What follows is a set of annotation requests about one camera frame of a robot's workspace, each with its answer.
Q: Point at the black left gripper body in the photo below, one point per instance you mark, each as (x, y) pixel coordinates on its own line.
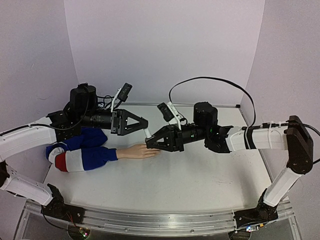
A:
(117, 129)

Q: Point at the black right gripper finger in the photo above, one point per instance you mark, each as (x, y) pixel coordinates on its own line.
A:
(162, 135)
(160, 145)

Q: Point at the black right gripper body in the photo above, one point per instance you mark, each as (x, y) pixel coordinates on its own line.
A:
(178, 139)

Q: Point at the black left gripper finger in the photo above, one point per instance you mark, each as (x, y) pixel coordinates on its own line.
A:
(134, 124)
(129, 116)

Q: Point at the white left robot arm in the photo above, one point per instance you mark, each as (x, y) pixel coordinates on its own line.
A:
(81, 111)

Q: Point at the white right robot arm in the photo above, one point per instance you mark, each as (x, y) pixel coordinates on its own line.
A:
(291, 136)

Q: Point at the mannequin hand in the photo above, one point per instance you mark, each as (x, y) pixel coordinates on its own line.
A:
(138, 151)

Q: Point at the blue white red sleeve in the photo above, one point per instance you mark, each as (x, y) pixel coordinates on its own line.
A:
(81, 153)

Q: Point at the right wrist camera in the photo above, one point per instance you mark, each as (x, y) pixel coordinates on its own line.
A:
(170, 114)

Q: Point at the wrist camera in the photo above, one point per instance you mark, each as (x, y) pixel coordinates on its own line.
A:
(121, 95)
(170, 114)

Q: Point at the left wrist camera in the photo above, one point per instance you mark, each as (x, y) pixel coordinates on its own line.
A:
(121, 95)

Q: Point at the aluminium table frame rail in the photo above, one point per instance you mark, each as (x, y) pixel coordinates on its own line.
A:
(92, 224)

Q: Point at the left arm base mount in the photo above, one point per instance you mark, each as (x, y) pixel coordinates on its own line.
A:
(58, 209)

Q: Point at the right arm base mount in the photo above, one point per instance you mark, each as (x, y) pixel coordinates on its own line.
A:
(261, 214)

